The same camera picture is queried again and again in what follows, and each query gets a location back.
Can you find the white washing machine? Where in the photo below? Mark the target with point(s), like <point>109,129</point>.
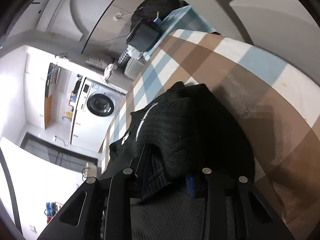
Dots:
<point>100,104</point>

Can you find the black rice cooker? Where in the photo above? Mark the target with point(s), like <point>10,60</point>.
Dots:
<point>143,36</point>

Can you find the white base cabinets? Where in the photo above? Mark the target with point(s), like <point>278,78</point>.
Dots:
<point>85,132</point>

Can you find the grey side table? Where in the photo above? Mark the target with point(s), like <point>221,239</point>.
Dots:
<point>212,10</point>

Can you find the white cloth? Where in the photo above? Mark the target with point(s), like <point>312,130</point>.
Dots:
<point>110,72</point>

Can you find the black knit sweater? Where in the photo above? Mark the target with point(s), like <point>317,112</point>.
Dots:
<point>180,130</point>

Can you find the shoe rack with shoes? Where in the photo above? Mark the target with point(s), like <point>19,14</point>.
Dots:
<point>50,208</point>

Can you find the white wall outlet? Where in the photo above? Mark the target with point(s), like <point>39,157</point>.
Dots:
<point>118,15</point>

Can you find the white air conditioner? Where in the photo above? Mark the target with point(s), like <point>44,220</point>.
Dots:
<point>53,12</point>

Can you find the grey sofa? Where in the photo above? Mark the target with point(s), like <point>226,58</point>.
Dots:
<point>130,67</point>

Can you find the dark framed glass door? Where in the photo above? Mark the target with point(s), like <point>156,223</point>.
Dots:
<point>57,152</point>

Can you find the grey pillow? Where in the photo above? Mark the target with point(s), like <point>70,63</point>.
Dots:
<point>100,60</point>

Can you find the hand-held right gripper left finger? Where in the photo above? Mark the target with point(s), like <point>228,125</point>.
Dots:
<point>120,185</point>

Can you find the white light switch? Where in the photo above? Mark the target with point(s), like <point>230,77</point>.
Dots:
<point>32,228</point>

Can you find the white upper cabinets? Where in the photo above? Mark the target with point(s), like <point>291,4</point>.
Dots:
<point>35,92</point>

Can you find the blue checked table cover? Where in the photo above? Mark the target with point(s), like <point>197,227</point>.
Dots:
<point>185,20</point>

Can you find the black jacket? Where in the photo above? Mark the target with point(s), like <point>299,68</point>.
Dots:
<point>160,7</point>

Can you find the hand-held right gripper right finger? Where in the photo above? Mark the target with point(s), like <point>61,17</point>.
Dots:
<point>189,187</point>

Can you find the range hood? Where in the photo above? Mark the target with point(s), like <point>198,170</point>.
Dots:
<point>51,80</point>

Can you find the houndstooth cushion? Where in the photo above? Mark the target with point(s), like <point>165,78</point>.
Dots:
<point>123,56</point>

